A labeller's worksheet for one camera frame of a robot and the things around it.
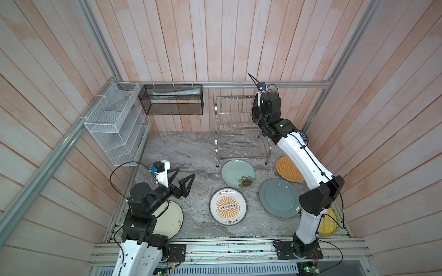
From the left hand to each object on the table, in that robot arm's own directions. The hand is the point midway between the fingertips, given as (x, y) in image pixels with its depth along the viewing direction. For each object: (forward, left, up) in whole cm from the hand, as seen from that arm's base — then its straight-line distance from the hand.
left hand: (187, 174), depth 68 cm
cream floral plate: (-9, +12, -30) cm, 34 cm away
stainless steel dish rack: (+46, -26, -26) cm, 59 cm away
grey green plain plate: (+3, -47, -29) cm, 55 cm away
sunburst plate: (-3, -18, -27) cm, 32 cm away
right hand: (+30, -33, +15) cm, 48 cm away
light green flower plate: (+16, -24, -26) cm, 39 cm away
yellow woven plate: (-11, -67, -27) cm, 72 cm away
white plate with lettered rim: (+46, -72, -26) cm, 90 cm away
